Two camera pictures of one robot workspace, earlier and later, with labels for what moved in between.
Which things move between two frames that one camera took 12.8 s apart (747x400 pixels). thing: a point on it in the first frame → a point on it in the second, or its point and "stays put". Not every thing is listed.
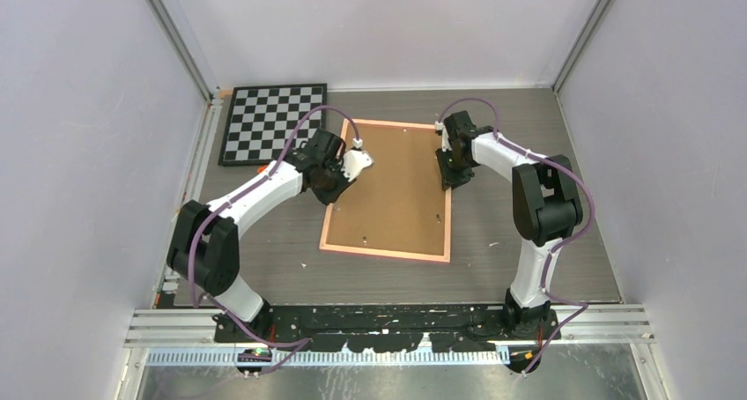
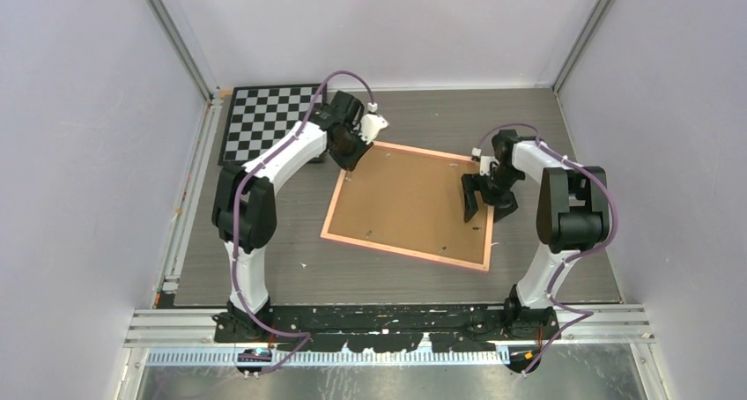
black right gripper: [449, 179] → [504, 204]
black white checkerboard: [262, 121] stays put
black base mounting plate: [393, 328] stays put
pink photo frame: [388, 252] → [331, 212]
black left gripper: [330, 196] → [350, 162]
